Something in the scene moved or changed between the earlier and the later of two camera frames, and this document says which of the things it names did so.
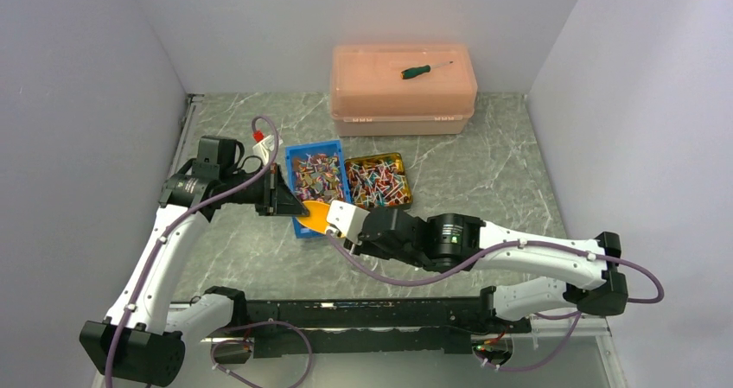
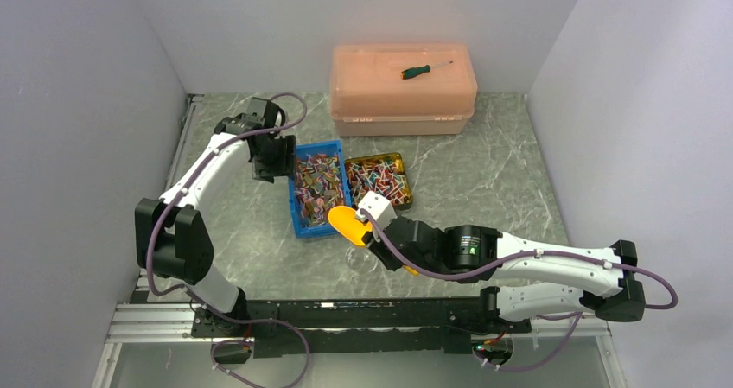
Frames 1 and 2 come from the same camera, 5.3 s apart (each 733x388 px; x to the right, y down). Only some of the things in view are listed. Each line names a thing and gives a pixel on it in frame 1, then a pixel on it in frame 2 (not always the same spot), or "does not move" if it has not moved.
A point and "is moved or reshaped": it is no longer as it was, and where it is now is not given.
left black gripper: x=278 y=198 to x=285 y=167
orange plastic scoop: x=317 y=218 is moved or reshaped
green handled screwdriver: x=414 y=72 does not move
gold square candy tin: x=378 y=181 does not move
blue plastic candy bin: x=317 y=173 does not move
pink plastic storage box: x=368 y=98 does not move
